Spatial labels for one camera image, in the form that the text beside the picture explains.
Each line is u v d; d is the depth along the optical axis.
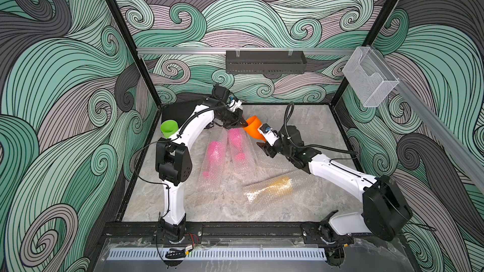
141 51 0.95
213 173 0.83
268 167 0.92
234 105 0.76
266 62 0.96
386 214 0.41
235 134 0.95
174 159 0.51
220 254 0.70
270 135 0.71
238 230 0.75
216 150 0.90
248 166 0.85
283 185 0.78
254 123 0.78
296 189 0.78
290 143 0.63
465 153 0.52
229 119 0.76
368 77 0.80
